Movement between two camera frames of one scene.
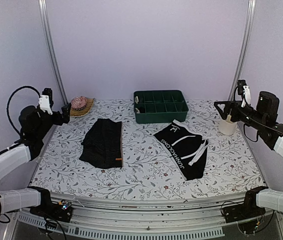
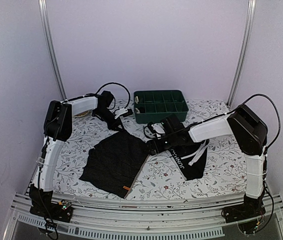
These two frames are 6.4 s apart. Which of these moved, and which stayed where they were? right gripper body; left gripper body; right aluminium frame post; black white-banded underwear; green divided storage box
Moved: left gripper body; right gripper body
Stayed: green divided storage box; right aluminium frame post; black white-banded underwear
